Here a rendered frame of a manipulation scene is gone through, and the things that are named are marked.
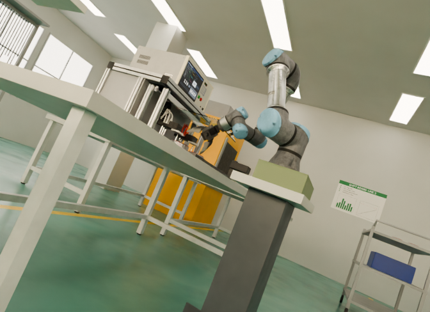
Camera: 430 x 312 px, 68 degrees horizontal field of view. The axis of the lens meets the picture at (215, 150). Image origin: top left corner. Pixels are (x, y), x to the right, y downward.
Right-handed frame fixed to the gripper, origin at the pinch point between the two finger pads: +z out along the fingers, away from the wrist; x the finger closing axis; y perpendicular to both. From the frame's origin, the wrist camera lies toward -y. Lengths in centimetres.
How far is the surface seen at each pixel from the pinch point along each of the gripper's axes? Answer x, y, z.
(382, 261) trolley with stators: -214, 176, -46
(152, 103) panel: 32.6, 7.8, 11.9
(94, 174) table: 22, 73, 129
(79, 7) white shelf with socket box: 80, -32, 0
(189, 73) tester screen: 37.6, 19.9, -13.9
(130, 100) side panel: 38.4, -7.7, 15.2
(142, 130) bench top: 12, -72, -17
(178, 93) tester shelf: 28.8, 7.7, -5.8
